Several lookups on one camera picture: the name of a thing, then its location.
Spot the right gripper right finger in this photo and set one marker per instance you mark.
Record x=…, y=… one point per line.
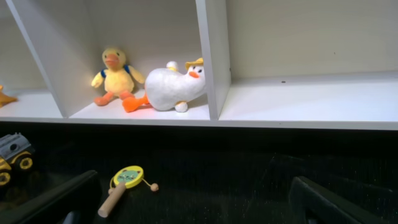
x=335, y=208

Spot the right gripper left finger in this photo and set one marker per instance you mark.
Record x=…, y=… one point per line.
x=62, y=202

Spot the yellow rattle drum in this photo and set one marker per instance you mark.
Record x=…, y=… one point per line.
x=128, y=176

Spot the grey and yellow toy truck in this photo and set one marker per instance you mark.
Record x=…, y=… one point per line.
x=13, y=150

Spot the white shelf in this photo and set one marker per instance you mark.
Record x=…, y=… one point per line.
x=311, y=102

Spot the orange dinosaur figure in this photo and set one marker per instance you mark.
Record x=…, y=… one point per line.
x=4, y=99

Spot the yellow plush duck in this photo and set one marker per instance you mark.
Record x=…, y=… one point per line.
x=118, y=81

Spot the white plush duck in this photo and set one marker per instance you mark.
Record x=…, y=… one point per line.
x=171, y=90

